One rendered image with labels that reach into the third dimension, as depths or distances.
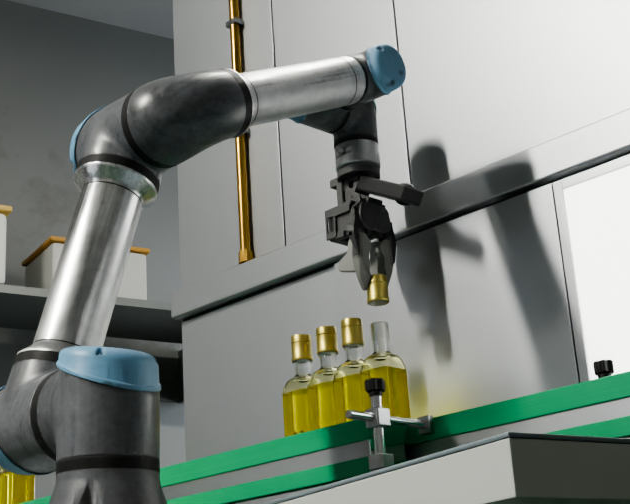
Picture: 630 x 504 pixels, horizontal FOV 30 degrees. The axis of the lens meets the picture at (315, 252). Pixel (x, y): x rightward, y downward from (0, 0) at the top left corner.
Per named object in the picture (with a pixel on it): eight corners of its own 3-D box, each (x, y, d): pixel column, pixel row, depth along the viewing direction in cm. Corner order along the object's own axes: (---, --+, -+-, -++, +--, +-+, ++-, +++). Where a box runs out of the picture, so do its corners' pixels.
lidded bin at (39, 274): (117, 327, 473) (116, 273, 481) (151, 304, 448) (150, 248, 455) (20, 317, 453) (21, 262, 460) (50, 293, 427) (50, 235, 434)
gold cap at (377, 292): (394, 302, 190) (391, 275, 192) (378, 298, 188) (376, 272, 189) (377, 307, 192) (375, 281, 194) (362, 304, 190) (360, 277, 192)
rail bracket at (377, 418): (440, 472, 169) (432, 386, 173) (360, 464, 157) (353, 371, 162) (424, 475, 171) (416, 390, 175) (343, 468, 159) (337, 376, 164)
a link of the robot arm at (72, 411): (93, 451, 127) (95, 328, 131) (26, 467, 137) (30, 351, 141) (183, 459, 135) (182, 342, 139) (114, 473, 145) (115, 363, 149)
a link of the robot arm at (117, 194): (22, 444, 135) (138, 65, 162) (-43, 461, 145) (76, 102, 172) (107, 480, 142) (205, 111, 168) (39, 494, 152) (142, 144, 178)
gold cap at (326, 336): (342, 353, 196) (341, 327, 197) (328, 350, 193) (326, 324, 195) (327, 357, 198) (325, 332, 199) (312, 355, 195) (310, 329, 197)
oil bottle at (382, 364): (419, 489, 180) (406, 351, 187) (395, 487, 177) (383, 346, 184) (391, 494, 184) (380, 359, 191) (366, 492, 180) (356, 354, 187)
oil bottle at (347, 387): (390, 494, 184) (379, 359, 191) (366, 492, 180) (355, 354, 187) (363, 499, 188) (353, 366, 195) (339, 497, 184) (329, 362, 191)
